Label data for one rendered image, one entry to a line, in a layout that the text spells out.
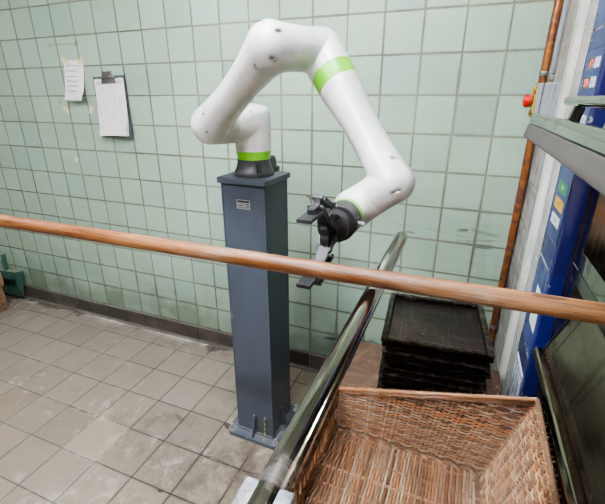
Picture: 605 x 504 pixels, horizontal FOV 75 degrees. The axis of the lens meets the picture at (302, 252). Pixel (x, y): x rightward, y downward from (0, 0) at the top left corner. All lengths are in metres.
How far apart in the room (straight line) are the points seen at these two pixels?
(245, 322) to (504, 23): 1.49
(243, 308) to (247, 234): 0.33
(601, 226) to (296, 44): 0.78
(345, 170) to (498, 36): 0.77
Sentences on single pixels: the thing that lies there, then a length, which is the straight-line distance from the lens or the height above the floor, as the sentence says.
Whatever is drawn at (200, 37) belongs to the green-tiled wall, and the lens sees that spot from 2.20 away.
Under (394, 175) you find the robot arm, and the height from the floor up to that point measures 1.29.
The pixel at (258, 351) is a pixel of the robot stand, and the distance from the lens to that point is 1.72.
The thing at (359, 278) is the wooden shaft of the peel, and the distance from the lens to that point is 0.65.
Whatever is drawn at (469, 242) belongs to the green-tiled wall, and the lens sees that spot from 1.89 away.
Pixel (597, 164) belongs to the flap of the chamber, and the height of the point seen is 1.42.
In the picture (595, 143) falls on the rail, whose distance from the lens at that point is 0.45.
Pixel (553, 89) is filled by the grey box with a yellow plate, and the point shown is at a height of 1.49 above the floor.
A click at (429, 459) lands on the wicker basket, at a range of 1.21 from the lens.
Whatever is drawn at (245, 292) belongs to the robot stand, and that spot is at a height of 0.74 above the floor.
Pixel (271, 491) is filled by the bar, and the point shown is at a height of 1.17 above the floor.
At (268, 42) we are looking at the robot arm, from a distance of 1.07.
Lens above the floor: 1.47
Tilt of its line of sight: 21 degrees down
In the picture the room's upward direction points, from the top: straight up
